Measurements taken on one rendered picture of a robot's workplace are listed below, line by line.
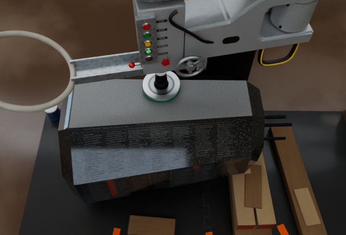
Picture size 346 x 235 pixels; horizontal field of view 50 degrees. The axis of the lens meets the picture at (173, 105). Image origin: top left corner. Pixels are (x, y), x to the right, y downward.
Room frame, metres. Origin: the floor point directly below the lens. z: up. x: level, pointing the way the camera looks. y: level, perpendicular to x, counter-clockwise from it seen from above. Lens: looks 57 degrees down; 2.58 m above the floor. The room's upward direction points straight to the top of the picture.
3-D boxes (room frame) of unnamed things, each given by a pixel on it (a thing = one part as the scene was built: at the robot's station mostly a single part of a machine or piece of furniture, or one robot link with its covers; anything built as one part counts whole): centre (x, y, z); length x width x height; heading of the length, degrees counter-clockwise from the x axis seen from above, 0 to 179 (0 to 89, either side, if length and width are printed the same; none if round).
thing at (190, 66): (1.14, -0.08, 1.19); 0.15 x 0.10 x 0.15; 101
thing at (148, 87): (1.23, 0.07, 0.87); 0.21 x 0.21 x 0.01
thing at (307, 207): (0.78, -0.90, 0.10); 0.25 x 0.10 x 0.01; 9
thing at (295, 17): (1.36, -0.58, 1.34); 0.19 x 0.19 x 0.20
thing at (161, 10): (1.25, -0.01, 1.32); 0.36 x 0.22 x 0.45; 101
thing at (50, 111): (1.54, 0.95, 0.08); 0.10 x 0.10 x 0.13
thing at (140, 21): (1.11, 0.11, 1.37); 0.08 x 0.03 x 0.28; 101
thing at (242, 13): (1.30, -0.32, 1.30); 0.74 x 0.23 x 0.49; 101
